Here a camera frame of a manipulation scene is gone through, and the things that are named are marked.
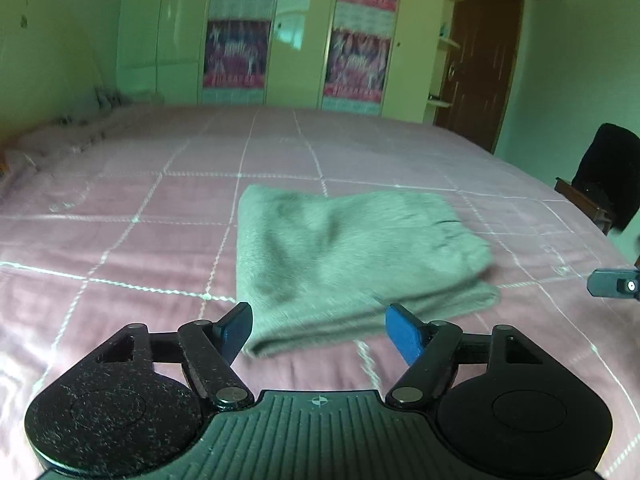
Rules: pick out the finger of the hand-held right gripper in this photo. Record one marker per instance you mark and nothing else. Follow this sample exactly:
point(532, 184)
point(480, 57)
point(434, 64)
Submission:
point(607, 282)

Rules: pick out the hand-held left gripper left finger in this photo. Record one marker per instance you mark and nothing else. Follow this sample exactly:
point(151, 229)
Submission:
point(235, 329)

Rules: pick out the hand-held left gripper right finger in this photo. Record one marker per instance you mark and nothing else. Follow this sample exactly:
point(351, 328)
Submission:
point(402, 332)

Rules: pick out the green towel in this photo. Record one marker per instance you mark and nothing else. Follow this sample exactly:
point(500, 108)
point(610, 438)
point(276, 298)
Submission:
point(340, 260)

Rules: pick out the wooden chair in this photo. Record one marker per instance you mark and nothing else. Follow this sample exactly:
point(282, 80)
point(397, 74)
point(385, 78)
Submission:
point(582, 200)

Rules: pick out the black garment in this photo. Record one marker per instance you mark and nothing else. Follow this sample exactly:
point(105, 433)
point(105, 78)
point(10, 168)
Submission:
point(610, 170)

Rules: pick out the pink checked bedspread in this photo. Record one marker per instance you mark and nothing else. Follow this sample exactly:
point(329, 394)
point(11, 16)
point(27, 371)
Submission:
point(150, 220)

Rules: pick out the brown wooden door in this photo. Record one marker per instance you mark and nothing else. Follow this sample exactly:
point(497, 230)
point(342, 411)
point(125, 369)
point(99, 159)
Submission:
point(480, 70)

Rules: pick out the cream wardrobe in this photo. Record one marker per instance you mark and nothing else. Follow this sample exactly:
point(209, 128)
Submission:
point(295, 80)

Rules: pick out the rumpled pale bedding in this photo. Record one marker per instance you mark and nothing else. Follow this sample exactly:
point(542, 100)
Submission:
point(50, 142)

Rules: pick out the cream corner wall shelves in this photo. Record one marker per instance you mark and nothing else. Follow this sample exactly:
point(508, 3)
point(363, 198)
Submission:
point(442, 104)

